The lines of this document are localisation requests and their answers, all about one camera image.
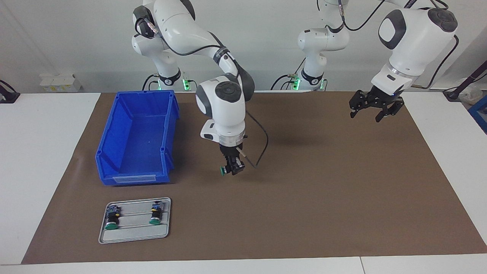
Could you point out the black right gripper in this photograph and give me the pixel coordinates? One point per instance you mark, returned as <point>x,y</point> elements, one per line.
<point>232,152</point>

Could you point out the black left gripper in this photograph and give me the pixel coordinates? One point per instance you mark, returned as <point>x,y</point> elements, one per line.
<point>382,97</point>

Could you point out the green push button switch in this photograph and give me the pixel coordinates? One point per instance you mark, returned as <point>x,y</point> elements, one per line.
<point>156,215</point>
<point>112,220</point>
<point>221,171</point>

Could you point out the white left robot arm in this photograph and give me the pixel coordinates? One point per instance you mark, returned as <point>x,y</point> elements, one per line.
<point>414,38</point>

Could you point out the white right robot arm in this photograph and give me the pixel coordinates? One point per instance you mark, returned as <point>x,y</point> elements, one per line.
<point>224,102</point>

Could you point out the brown table mat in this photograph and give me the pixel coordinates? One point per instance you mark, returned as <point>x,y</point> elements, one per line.
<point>304,198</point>

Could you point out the green lit base connector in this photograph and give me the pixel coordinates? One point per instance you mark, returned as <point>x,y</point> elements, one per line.
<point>186,83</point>
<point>296,82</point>

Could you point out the blue plastic storage bin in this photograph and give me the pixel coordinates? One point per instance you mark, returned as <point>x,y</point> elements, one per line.
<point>140,144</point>

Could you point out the clear plastic bag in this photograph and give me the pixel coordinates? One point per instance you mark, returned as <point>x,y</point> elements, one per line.
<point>471,95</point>

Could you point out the black stand pole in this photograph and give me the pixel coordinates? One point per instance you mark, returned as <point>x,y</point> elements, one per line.
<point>470,78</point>

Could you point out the blue crate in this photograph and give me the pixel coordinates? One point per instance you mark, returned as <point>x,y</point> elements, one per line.
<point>480,114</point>

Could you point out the grey metal tray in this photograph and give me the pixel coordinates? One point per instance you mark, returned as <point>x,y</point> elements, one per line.
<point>135,234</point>

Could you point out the white cardboard boxes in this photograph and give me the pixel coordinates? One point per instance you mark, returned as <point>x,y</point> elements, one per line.
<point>59,83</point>

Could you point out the black clamp mount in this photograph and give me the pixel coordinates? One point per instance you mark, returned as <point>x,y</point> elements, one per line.
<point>7,95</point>

